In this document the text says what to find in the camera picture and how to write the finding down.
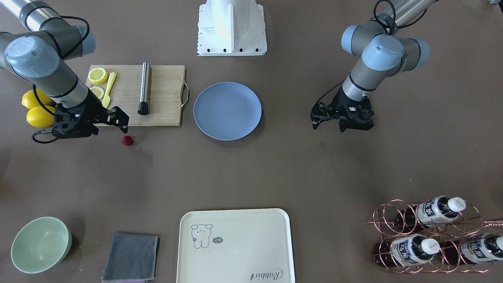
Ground copper wire bottle rack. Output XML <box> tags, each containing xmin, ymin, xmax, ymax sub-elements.
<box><xmin>371</xmin><ymin>195</ymin><xmax>502</xmax><ymax>274</ymax></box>

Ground red strawberry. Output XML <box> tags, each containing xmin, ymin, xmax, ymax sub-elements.
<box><xmin>121</xmin><ymin>136</ymin><xmax>134</xmax><ymax>146</ymax></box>

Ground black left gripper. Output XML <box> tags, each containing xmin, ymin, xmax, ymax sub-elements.
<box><xmin>312</xmin><ymin>87</ymin><xmax>356</xmax><ymax>130</ymax></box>

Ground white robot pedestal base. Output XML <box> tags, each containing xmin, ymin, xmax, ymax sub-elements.
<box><xmin>196</xmin><ymin>0</ymin><xmax>268</xmax><ymax>56</ymax></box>

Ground yellow plastic knife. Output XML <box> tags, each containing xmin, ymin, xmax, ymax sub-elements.
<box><xmin>102</xmin><ymin>72</ymin><xmax>117</xmax><ymax>108</ymax></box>

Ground green bowl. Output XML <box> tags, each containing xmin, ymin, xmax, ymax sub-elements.
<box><xmin>11</xmin><ymin>217</ymin><xmax>72</xmax><ymax>274</ymax></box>

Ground dark bottle upper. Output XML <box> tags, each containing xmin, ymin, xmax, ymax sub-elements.
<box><xmin>394</xmin><ymin>196</ymin><xmax>466</xmax><ymax>233</ymax></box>

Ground yellow lemon upper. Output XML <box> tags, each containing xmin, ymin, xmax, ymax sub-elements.
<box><xmin>21</xmin><ymin>88</ymin><xmax>54</xmax><ymax>109</ymax></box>

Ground cream rabbit tray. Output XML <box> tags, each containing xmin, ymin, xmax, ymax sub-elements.
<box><xmin>176</xmin><ymin>208</ymin><xmax>296</xmax><ymax>283</ymax></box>

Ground grey folded cloth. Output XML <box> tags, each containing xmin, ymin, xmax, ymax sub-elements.
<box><xmin>102</xmin><ymin>232</ymin><xmax>159</xmax><ymax>283</ymax></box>

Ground yellow lemon lower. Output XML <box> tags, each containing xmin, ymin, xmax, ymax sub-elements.
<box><xmin>26</xmin><ymin>105</ymin><xmax>54</xmax><ymax>128</ymax></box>

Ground lemon slice lower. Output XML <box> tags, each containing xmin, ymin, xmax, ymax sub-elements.
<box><xmin>90</xmin><ymin>86</ymin><xmax>105</xmax><ymax>99</ymax></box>

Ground steel muddler black tip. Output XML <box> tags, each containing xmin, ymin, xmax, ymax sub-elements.
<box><xmin>138</xmin><ymin>62</ymin><xmax>152</xmax><ymax>116</ymax></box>

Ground blue plate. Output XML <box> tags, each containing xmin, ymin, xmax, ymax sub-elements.
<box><xmin>193</xmin><ymin>82</ymin><xmax>262</xmax><ymax>140</ymax></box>

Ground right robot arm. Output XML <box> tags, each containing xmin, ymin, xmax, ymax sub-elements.
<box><xmin>0</xmin><ymin>0</ymin><xmax>129</xmax><ymax>139</ymax></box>

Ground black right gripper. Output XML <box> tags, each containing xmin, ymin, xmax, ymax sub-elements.
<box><xmin>77</xmin><ymin>90</ymin><xmax>129</xmax><ymax>134</ymax></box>

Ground dark bottle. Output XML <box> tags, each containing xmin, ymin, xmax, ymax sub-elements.
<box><xmin>371</xmin><ymin>233</ymin><xmax>441</xmax><ymax>268</ymax></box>
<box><xmin>441</xmin><ymin>233</ymin><xmax>503</xmax><ymax>266</ymax></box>
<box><xmin>394</xmin><ymin>196</ymin><xmax>466</xmax><ymax>233</ymax></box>

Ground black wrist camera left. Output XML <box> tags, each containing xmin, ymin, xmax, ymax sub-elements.
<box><xmin>338</xmin><ymin>96</ymin><xmax>375</xmax><ymax>132</ymax></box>

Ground wooden cutting board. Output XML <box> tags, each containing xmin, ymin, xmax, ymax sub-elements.
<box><xmin>89</xmin><ymin>64</ymin><xmax>186</xmax><ymax>127</ymax></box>

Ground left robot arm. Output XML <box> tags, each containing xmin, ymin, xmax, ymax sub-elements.
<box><xmin>310</xmin><ymin>0</ymin><xmax>433</xmax><ymax>132</ymax></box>

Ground lemon half upper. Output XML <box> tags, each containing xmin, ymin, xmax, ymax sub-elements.
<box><xmin>88</xmin><ymin>67</ymin><xmax>108</xmax><ymax>85</ymax></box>

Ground yellow lemon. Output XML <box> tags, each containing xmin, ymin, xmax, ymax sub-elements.
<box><xmin>26</xmin><ymin>105</ymin><xmax>54</xmax><ymax>128</ymax></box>
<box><xmin>21</xmin><ymin>88</ymin><xmax>54</xmax><ymax>109</ymax></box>

